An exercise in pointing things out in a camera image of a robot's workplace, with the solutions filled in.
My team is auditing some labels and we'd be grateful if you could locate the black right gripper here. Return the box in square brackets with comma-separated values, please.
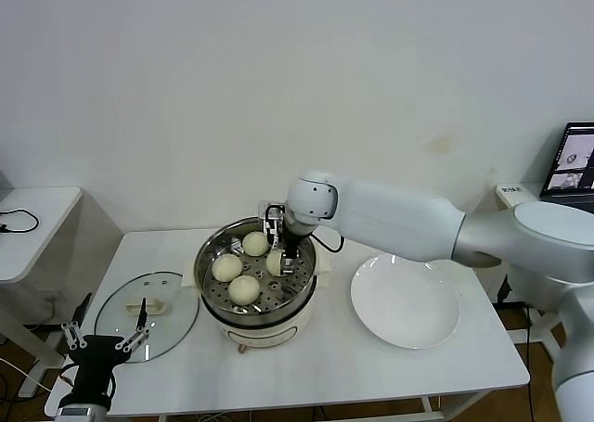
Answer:
[263, 215, 313, 277]

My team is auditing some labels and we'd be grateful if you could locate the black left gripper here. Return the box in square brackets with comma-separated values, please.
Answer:
[59, 292, 151, 407]

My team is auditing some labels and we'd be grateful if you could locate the white steamed baozi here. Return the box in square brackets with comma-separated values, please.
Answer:
[242, 231, 270, 258]
[228, 275, 262, 306]
[212, 253, 244, 283]
[265, 249, 285, 276]

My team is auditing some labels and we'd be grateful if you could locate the glass lid with cream handle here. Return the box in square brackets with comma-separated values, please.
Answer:
[95, 270, 200, 364]

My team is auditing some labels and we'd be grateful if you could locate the stainless steel steamer basket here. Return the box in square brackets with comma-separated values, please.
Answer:
[182, 215, 333, 325]

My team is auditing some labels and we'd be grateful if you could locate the cream electric cooker base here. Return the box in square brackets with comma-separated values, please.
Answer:
[180, 273, 336, 354]

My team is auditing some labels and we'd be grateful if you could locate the white round plate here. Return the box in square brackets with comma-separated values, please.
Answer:
[350, 253, 461, 350]

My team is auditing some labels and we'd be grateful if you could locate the white side table with laptop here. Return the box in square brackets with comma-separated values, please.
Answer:
[494, 183, 594, 367]

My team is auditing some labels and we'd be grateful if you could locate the dark grey open laptop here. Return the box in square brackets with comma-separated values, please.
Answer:
[540, 121, 594, 205]

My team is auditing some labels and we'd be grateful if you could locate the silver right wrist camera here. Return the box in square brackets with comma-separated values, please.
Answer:
[258, 201, 286, 224]

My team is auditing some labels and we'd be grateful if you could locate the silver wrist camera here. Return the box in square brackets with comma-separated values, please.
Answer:
[258, 201, 286, 224]
[55, 403, 104, 421]

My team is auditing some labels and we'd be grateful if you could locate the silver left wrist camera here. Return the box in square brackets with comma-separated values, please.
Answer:
[55, 403, 104, 421]

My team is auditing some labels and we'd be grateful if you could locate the white floor cable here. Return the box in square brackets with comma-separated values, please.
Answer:
[0, 356, 53, 395]

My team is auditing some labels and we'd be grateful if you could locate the white side table with cable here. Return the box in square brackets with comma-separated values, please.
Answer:
[0, 186, 84, 398]

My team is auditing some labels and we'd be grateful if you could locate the black looped cable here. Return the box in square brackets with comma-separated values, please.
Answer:
[0, 208, 41, 236]

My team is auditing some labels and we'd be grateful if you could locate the black laptop power cable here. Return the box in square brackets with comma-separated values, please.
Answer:
[497, 273, 536, 422]

